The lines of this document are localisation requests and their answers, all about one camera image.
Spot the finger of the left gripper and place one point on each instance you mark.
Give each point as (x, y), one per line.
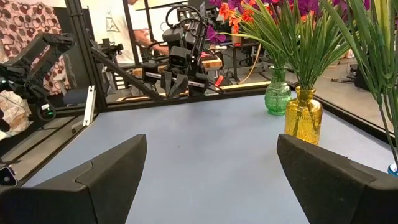
(180, 87)
(166, 82)

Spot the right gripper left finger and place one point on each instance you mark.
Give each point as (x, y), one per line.
(77, 199)

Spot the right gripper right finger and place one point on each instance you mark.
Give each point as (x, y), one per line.
(335, 186)

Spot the purple artificial flower stem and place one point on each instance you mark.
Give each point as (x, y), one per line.
(216, 35)
(326, 46)
(306, 4)

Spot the orange artificial flower stem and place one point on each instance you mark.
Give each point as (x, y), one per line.
(247, 15)
(273, 46)
(227, 14)

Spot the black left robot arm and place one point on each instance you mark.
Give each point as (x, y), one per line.
(174, 35)

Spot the blue glass vase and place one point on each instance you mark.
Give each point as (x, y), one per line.
(393, 169)

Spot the yellow glass vase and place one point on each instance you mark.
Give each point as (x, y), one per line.
(303, 121)

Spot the green glass vase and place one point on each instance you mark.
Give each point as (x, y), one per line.
(277, 96)

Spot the red clamp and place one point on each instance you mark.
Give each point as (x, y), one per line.
(219, 81)

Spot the wooden bench top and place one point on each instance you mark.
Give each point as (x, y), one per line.
(211, 63)

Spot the black metal table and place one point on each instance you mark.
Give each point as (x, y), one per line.
(236, 46)

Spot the person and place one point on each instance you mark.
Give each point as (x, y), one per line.
(118, 25)

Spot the white crumpled bag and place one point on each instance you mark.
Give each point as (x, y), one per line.
(12, 112)

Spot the black floor box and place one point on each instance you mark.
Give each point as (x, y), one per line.
(360, 77)

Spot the circle patterned curtain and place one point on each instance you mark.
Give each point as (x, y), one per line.
(25, 18)

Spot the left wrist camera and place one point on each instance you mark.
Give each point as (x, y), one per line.
(179, 57)

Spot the small black camera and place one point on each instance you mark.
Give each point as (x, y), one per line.
(6, 177)

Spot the silver metal bracket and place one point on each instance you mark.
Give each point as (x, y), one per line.
(89, 105)

